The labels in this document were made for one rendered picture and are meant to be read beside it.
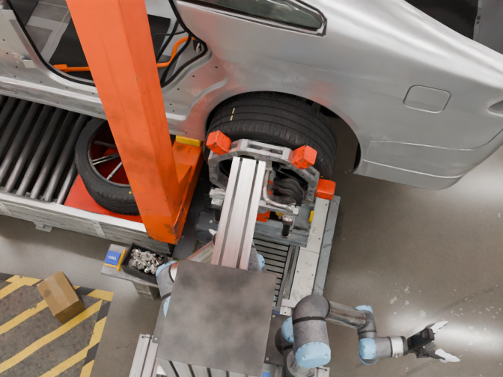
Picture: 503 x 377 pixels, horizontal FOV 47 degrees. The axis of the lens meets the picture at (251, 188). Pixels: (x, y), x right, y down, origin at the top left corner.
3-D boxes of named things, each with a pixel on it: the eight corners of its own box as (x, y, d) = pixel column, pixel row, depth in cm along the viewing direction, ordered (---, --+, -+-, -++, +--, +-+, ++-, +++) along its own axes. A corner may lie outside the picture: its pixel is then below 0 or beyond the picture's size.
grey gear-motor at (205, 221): (240, 197, 370) (241, 170, 339) (224, 257, 352) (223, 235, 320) (213, 191, 372) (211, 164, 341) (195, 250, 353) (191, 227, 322)
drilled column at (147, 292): (159, 285, 351) (150, 261, 314) (155, 301, 346) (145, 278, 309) (144, 281, 352) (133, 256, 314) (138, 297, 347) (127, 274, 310)
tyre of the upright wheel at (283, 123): (340, 98, 268) (203, 81, 281) (331, 141, 257) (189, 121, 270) (336, 171, 325) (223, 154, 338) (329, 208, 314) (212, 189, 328)
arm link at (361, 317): (281, 291, 205) (355, 312, 239) (285, 322, 200) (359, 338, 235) (308, 282, 199) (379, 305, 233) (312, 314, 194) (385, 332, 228)
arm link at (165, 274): (156, 304, 246) (241, 246, 216) (148, 271, 253) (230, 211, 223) (177, 304, 255) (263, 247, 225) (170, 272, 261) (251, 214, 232)
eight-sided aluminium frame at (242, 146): (311, 206, 313) (325, 155, 265) (308, 217, 310) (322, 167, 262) (213, 185, 318) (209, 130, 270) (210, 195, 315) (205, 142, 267)
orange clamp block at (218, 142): (232, 139, 274) (218, 129, 269) (228, 153, 271) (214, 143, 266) (222, 143, 279) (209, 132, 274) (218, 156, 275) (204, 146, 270)
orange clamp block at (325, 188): (316, 184, 293) (334, 188, 292) (314, 197, 289) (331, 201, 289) (318, 177, 287) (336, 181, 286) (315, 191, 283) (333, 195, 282)
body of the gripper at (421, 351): (427, 338, 224) (396, 340, 223) (433, 330, 217) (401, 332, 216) (432, 357, 220) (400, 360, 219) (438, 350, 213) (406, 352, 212)
